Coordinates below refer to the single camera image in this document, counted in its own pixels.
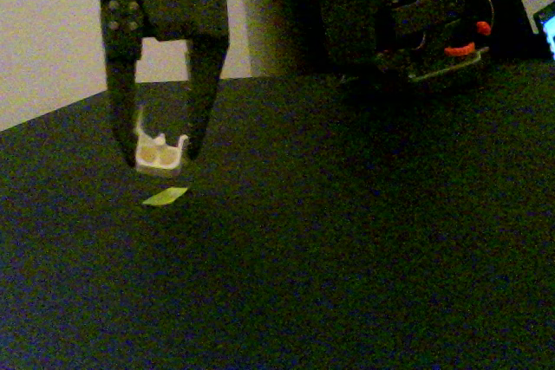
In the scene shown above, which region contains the small green tape marker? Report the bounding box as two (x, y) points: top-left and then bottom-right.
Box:
(141, 186), (190, 207)

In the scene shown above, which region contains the dark navy desk mat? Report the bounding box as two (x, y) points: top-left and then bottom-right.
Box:
(0, 57), (555, 370)

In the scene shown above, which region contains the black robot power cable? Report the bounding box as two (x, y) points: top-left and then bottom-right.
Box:
(470, 0), (496, 27)

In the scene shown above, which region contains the white plastic printed part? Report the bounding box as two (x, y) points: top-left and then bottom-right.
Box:
(134, 116), (191, 179)

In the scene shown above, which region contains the laptop with lit screen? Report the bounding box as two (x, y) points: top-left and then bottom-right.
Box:
(532, 1), (555, 62)

